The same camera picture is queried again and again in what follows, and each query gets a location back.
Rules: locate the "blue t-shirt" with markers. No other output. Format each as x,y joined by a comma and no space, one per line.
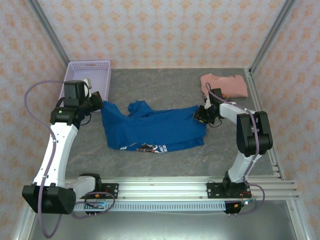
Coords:
162,125

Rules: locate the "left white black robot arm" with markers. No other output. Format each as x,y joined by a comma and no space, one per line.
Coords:
60,150

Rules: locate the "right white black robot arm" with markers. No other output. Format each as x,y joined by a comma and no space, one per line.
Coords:
260,135

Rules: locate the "pink folded t-shirt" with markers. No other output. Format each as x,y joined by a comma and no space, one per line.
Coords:
232,85

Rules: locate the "lavender plastic basket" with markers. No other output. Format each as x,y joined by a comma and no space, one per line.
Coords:
100,75

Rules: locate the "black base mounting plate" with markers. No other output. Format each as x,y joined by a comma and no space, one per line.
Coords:
212,190
113,190

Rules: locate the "small controller board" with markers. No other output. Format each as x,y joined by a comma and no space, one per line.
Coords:
98,205
237,205

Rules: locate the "aluminium frame post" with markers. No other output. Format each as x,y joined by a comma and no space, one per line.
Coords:
50,32
274,32

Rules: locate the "wide aluminium base rail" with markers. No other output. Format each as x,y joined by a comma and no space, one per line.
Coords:
162,190

